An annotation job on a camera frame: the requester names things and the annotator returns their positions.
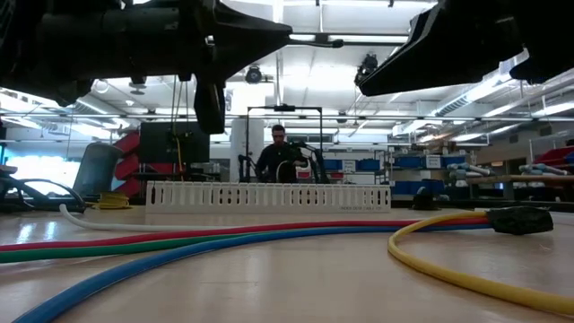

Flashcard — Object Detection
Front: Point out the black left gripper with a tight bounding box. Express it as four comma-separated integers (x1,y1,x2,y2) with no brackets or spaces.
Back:
102,0,293,135

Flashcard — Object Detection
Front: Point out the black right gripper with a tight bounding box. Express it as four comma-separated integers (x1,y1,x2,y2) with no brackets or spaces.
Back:
358,0,574,98

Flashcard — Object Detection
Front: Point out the coloured wire bundle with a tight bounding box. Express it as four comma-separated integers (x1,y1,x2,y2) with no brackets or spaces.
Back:
387,210,574,318
0,217,491,253

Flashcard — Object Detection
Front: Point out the bundle of coloured wires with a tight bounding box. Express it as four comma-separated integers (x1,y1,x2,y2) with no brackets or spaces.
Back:
0,231,288,265

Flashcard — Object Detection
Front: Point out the grey foam roll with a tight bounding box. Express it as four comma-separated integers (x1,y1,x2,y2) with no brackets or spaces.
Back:
447,161,493,179
518,162,562,177

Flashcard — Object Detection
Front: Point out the person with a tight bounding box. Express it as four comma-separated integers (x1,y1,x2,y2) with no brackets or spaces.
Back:
254,124,311,184

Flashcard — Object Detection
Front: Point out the black monitor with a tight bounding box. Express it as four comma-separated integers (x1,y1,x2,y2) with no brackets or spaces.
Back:
138,121,211,165

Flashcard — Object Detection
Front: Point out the red storage bin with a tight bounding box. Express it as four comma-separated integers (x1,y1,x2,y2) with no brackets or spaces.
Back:
533,145,574,167

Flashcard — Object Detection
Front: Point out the wooden workbench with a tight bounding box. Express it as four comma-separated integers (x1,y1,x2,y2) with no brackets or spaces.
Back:
465,173,574,201

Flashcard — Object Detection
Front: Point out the red zigzag panel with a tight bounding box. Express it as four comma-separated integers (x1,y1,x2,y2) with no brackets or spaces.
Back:
112,130,142,199

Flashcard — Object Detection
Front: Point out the black ceiling camera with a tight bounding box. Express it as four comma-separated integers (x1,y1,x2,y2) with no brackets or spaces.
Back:
245,65,264,85

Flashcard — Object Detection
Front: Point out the black overhead camera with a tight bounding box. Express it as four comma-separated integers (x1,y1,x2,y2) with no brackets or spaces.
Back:
353,53,380,87

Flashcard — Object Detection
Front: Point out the tall black station frame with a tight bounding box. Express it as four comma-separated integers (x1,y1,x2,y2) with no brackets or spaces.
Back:
244,104,325,184

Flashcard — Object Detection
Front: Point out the black aluminium frame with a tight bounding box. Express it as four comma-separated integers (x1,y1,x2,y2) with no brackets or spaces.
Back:
389,198,574,213

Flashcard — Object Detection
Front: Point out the white slotted cable raceway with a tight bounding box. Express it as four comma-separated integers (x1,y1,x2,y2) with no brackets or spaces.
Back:
145,180,392,214

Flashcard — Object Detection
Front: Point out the yellow wire spool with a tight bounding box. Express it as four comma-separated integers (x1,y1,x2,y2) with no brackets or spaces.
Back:
91,191,133,211

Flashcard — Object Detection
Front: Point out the black looped cable bundle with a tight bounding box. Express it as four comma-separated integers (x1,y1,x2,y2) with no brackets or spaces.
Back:
0,164,88,214

